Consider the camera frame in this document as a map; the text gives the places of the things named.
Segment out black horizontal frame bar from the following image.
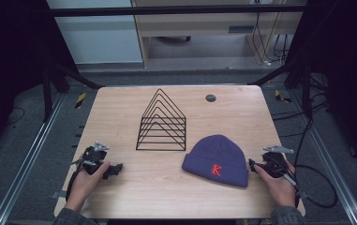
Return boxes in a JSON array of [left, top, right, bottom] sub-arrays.
[[49, 4, 307, 18]]

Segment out aluminium floor rail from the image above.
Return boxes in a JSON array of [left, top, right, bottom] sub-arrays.
[[0, 93, 67, 225], [290, 89, 357, 225]]

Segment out dark curtain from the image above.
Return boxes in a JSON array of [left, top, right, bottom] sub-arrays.
[[0, 0, 78, 167], [287, 0, 357, 176]]

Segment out black cables under desk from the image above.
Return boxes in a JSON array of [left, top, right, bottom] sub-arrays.
[[251, 11, 290, 68]]

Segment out person's right hand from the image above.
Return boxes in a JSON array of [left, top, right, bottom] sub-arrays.
[[253, 162, 298, 209]]

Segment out black floor cables bundle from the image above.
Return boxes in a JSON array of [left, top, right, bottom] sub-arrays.
[[272, 74, 332, 139]]

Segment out person's left hand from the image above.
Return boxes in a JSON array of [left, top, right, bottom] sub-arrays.
[[65, 160, 112, 214]]

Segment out yellow black striped tape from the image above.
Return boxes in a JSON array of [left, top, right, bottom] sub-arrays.
[[274, 89, 292, 104], [74, 92, 87, 110]]

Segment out black floor cable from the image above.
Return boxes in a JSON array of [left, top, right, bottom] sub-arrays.
[[5, 106, 26, 128]]

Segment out white cabinet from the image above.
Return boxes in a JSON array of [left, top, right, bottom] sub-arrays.
[[46, 0, 144, 66]]

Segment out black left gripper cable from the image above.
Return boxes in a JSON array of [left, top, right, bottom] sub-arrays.
[[65, 168, 84, 202]]

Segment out light wooden desk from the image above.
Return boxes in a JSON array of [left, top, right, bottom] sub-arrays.
[[130, 0, 308, 68]]

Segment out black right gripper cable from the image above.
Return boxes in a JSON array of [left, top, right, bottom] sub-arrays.
[[292, 164, 339, 209]]

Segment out black metal stand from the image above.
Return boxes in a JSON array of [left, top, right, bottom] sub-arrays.
[[248, 57, 314, 120], [40, 59, 103, 124]]

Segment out purple knitted beanie hat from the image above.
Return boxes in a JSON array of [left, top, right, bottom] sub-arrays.
[[181, 134, 250, 188]]

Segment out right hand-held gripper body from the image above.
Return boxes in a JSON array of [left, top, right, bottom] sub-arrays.
[[261, 144, 298, 187]]

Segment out black wire file rack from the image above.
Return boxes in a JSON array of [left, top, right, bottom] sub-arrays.
[[135, 88, 187, 152]]

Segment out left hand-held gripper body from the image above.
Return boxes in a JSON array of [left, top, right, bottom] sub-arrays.
[[71, 142, 111, 176]]

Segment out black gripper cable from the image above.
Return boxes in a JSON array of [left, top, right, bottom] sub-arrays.
[[292, 164, 339, 209], [65, 168, 84, 202]]

